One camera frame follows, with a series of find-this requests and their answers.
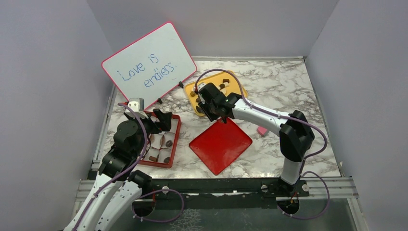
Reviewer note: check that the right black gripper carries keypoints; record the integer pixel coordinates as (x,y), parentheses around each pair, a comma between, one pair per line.
(211,116)

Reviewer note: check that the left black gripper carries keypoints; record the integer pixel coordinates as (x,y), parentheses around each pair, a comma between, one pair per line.
(165,122)

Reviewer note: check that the dark round chocolate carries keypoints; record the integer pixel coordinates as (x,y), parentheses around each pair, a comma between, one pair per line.
(168,143)

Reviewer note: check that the brown square chocolate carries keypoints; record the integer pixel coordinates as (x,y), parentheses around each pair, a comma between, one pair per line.
(153,158)

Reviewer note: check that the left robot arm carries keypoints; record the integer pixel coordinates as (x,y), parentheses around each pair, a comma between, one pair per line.
(117,183)

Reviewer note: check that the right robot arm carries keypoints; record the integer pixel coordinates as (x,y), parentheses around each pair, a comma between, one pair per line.
(295,135)

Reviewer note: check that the red chocolate box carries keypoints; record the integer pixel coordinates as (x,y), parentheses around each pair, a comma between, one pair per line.
(161,147)

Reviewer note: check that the yellow plastic tray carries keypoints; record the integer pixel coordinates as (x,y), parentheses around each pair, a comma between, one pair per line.
(224,81)

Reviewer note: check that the red box lid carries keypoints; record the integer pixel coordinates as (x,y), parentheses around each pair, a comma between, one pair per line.
(220,145)

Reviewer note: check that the pink eraser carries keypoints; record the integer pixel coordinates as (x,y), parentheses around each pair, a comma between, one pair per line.
(263,132)

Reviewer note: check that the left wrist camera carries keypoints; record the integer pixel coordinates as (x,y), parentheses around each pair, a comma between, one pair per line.
(137,106)

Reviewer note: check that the white board with pink frame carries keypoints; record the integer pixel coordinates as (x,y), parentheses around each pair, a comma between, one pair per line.
(152,66)

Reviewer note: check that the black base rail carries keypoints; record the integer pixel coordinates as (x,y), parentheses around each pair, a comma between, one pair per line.
(227,193)

